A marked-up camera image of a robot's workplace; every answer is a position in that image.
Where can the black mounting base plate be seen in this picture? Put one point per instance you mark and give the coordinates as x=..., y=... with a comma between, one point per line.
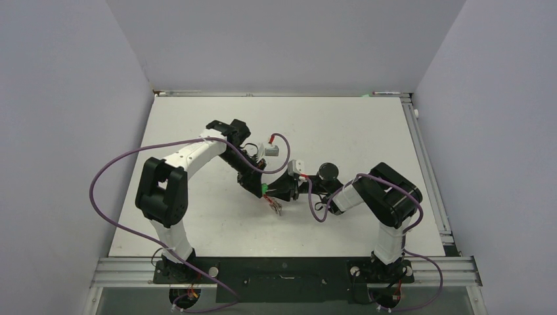
x=304, y=279

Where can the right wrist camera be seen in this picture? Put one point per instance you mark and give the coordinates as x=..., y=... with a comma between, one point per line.
x=295, y=168

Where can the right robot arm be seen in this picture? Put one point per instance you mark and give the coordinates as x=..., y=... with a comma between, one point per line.
x=391, y=198

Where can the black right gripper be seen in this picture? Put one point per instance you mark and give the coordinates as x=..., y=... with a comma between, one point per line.
x=283, y=187

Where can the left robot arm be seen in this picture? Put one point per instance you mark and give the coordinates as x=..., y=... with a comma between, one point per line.
x=162, y=195

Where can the steel key holder red handle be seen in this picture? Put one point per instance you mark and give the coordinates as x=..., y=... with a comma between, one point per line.
x=273, y=204

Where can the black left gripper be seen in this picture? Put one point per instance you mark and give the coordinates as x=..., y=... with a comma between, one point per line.
x=251, y=179

